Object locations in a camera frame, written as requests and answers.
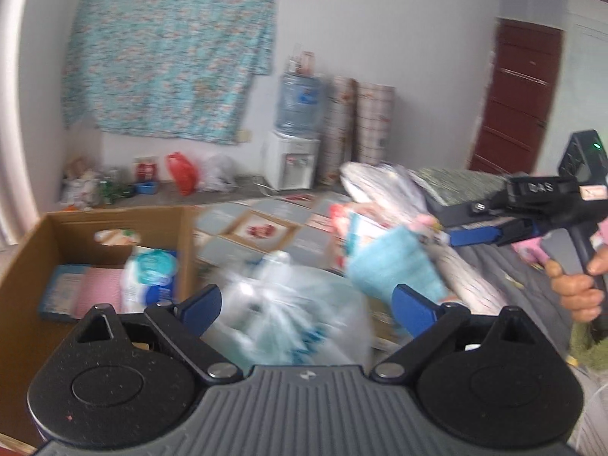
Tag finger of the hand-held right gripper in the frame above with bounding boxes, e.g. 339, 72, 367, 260
446, 225, 542, 250
439, 199, 521, 229

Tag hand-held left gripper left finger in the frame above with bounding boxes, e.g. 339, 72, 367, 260
64, 284, 243, 385

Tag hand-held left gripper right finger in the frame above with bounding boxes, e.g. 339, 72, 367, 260
370, 284, 547, 383

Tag blue checkered towel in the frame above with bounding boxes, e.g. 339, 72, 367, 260
344, 214, 450, 305

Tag white blue wipes pack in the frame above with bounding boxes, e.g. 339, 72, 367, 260
121, 246, 179, 314

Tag white plastic bag with print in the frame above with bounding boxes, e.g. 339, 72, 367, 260
204, 252, 374, 371

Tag pink textured cloth pack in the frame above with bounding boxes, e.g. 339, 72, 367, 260
73, 267, 127, 319

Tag blue white bandage box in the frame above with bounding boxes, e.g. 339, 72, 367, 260
38, 265, 91, 324

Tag brown cardboard box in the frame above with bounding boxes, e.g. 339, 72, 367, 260
0, 205, 200, 447

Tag person's right hand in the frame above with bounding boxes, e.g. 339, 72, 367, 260
545, 246, 608, 326

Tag green patterned pillow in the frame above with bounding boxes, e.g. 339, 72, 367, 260
413, 166, 511, 205

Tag grey blanket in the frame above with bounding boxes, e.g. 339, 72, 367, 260
427, 185, 571, 357

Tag dark red door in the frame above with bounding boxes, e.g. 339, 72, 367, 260
468, 18, 566, 176

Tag pink wet wipes pack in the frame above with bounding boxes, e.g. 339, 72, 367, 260
328, 202, 381, 248

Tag grid pattern wallpaper roll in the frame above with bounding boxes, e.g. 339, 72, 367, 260
355, 81, 396, 166

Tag small white plastic bag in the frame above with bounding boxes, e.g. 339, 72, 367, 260
197, 152, 237, 193

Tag red plastic bag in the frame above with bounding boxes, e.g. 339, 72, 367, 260
166, 152, 198, 195

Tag green glass bottles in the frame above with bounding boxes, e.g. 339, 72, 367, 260
97, 178, 136, 205

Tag red carton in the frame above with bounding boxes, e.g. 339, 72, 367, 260
134, 157, 158, 182

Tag floral wallpaper roll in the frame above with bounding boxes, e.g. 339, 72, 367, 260
319, 75, 358, 186

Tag green floral cloth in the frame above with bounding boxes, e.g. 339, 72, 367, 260
567, 323, 608, 371

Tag white water dispenser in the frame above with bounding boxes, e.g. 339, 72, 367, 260
263, 130, 321, 191

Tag white curtain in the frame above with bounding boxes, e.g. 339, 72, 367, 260
0, 0, 29, 248

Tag teal floral wall cloth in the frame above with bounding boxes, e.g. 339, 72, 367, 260
62, 0, 279, 146

